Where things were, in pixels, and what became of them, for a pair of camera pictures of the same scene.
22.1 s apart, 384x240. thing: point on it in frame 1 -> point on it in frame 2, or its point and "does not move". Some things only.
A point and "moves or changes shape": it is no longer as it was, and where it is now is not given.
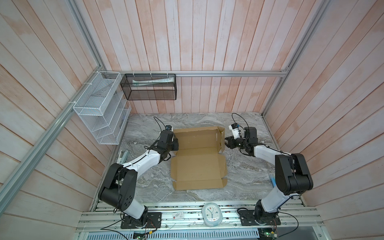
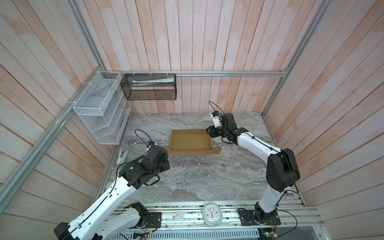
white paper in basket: (137, 83) does not move
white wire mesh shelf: (104, 107) does not move
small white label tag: (176, 215) does not move
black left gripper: (175, 142) -> (166, 166)
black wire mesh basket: (149, 86) does not move
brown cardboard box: (199, 162) moves or changes shape
